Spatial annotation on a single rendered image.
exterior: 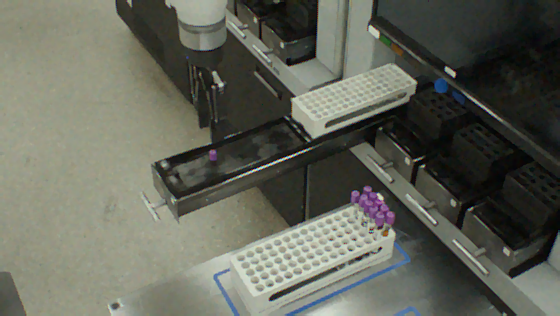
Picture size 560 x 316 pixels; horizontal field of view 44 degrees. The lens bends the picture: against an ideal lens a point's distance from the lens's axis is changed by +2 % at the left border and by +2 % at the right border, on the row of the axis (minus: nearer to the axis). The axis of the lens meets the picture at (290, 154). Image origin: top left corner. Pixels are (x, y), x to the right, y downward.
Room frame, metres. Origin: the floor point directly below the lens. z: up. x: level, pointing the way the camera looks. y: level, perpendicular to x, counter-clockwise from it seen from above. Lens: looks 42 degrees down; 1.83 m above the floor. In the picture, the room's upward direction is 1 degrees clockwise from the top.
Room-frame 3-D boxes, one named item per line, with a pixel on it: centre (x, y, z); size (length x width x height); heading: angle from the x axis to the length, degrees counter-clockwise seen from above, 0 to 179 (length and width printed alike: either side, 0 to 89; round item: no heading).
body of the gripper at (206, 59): (1.14, 0.17, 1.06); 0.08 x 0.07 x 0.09; 32
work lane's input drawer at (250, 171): (1.22, 0.00, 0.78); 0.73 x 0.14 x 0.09; 122
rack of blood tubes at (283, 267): (0.82, -0.05, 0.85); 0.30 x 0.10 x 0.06; 120
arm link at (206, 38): (1.14, 0.17, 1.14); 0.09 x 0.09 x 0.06
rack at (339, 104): (1.32, -0.15, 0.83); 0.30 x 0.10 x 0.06; 122
